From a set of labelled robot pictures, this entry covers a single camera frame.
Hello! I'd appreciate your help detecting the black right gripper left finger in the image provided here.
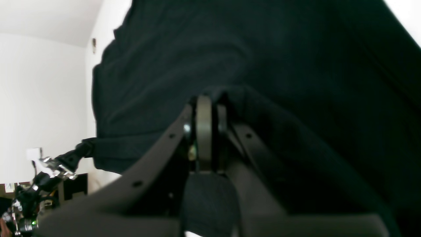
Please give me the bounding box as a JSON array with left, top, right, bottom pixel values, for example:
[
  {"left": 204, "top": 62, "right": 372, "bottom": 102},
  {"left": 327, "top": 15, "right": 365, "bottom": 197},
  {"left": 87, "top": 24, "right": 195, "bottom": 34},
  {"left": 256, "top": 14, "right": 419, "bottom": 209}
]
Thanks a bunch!
[{"left": 34, "top": 95, "right": 212, "bottom": 237}]

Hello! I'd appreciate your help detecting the black t-shirt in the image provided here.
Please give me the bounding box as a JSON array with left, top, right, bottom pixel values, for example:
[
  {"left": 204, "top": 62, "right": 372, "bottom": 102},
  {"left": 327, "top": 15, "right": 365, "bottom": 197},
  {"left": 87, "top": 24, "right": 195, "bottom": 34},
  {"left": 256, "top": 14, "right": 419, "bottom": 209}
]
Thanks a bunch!
[{"left": 92, "top": 0, "right": 420, "bottom": 237}]

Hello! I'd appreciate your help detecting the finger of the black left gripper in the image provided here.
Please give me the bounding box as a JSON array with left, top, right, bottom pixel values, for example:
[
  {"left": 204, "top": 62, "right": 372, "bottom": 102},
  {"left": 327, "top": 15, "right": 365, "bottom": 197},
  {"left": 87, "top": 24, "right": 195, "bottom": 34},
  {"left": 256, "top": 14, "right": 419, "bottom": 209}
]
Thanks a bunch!
[{"left": 55, "top": 140, "right": 96, "bottom": 171}]

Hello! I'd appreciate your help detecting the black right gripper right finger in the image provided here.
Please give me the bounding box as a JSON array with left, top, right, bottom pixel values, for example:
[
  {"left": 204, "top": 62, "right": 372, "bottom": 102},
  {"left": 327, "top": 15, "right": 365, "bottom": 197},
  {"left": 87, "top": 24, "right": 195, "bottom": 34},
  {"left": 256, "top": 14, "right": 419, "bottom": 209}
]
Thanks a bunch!
[{"left": 214, "top": 104, "right": 390, "bottom": 237}]

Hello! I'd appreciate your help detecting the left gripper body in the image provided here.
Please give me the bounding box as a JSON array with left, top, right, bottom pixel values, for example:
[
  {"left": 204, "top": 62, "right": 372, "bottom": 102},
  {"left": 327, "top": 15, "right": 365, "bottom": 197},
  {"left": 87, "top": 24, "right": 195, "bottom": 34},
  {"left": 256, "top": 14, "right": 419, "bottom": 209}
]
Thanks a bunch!
[{"left": 31, "top": 157, "right": 78, "bottom": 190}]

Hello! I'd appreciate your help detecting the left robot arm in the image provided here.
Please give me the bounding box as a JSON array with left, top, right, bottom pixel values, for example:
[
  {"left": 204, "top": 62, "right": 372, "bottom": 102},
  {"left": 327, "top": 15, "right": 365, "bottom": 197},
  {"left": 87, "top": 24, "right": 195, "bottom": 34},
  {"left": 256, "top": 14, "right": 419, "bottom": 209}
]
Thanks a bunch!
[{"left": 1, "top": 138, "right": 96, "bottom": 237}]

